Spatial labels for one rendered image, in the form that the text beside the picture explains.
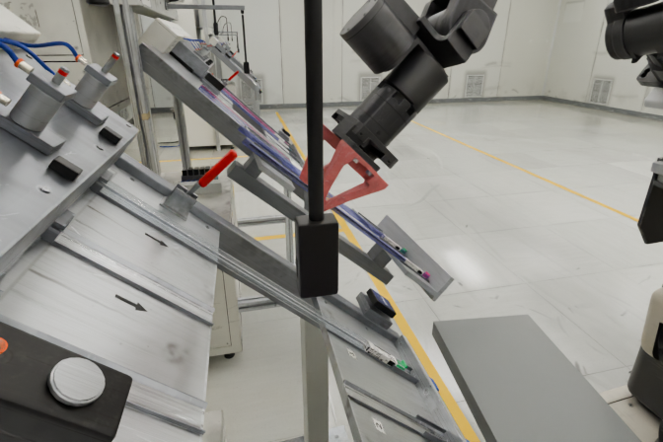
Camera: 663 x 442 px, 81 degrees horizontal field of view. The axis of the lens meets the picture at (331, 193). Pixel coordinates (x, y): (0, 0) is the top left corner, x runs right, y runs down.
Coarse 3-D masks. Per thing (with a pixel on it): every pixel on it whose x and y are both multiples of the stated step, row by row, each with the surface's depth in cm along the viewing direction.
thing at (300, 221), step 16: (304, 224) 20; (320, 224) 20; (336, 224) 20; (304, 240) 20; (320, 240) 20; (336, 240) 20; (304, 256) 20; (320, 256) 21; (336, 256) 21; (304, 272) 21; (320, 272) 21; (336, 272) 21; (304, 288) 21; (320, 288) 21; (336, 288) 22
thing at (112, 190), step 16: (112, 192) 41; (128, 192) 43; (128, 208) 42; (144, 208) 42; (160, 224) 43; (176, 224) 44; (192, 240) 45; (208, 256) 46; (224, 256) 47; (240, 272) 48; (256, 272) 49; (272, 288) 49; (288, 304) 51; (304, 304) 52; (320, 320) 53; (352, 336) 55
